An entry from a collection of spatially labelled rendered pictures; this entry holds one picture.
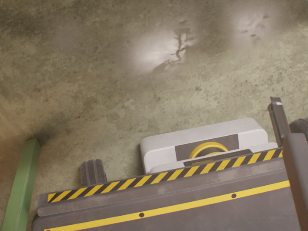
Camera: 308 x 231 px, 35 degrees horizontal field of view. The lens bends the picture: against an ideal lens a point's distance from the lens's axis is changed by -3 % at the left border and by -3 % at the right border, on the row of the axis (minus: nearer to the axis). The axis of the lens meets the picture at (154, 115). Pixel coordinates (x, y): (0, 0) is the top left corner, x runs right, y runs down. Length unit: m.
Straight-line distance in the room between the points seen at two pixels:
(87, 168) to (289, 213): 0.41
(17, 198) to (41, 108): 0.29
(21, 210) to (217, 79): 0.54
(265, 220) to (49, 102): 0.52
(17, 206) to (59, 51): 0.38
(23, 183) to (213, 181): 0.34
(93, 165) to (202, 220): 0.28
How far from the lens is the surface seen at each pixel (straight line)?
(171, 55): 1.09
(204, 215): 0.87
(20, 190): 0.89
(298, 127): 1.12
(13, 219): 0.81
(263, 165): 0.86
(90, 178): 1.01
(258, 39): 1.13
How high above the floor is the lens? 1.05
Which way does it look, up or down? 70 degrees down
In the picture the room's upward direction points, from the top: 157 degrees clockwise
